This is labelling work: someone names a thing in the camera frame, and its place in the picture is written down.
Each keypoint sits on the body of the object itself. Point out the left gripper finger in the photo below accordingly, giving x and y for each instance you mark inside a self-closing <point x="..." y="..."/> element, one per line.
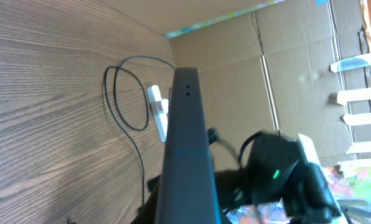
<point x="147" y="212"/>

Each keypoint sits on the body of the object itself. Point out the blue Samsung Galaxy smartphone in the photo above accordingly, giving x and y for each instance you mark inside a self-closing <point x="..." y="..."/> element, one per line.
<point x="187" y="191"/>

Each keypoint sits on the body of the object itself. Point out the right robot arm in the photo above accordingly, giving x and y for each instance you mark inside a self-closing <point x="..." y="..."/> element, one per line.
<point x="272" y="168"/>

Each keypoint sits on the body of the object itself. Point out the white charger plug adapter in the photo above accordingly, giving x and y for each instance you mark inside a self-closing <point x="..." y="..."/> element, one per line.
<point x="165" y="106"/>

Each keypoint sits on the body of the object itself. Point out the white power strip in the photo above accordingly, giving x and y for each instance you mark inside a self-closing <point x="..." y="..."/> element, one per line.
<point x="160" y="118"/>

